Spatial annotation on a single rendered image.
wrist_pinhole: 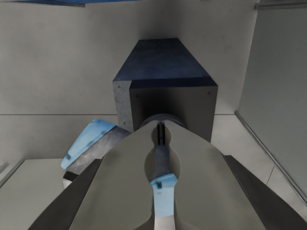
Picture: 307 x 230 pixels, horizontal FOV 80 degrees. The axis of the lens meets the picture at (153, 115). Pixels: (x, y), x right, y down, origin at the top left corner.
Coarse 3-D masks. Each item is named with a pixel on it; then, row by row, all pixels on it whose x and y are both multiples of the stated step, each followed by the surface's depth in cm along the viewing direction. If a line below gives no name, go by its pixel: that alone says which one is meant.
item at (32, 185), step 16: (32, 160) 202; (48, 160) 201; (16, 176) 183; (32, 176) 182; (48, 176) 181; (0, 192) 167; (16, 192) 166; (32, 192) 165; (48, 192) 164; (0, 208) 152; (16, 208) 152; (32, 208) 151; (0, 224) 140; (16, 224) 140
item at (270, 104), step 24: (264, 0) 120; (264, 24) 121; (288, 24) 99; (264, 48) 122; (288, 48) 100; (264, 72) 123; (288, 72) 100; (264, 96) 124; (288, 96) 101; (264, 120) 125; (288, 120) 101; (264, 144) 126; (288, 144) 102; (288, 168) 103
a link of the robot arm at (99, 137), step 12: (96, 120) 36; (84, 132) 33; (96, 132) 33; (108, 132) 34; (120, 132) 36; (84, 144) 32; (96, 144) 32; (108, 144) 33; (72, 156) 32; (84, 156) 32; (96, 156) 32; (72, 168) 32; (84, 168) 31; (72, 180) 31
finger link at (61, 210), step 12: (96, 168) 8; (84, 180) 8; (72, 192) 7; (84, 192) 7; (60, 204) 7; (72, 204) 7; (48, 216) 6; (60, 216) 6; (72, 216) 6; (36, 228) 6; (48, 228) 6; (60, 228) 6
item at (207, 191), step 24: (168, 120) 12; (168, 144) 11; (192, 144) 9; (192, 168) 8; (216, 168) 8; (192, 192) 7; (216, 192) 7; (240, 192) 7; (192, 216) 6; (216, 216) 6; (240, 216) 6
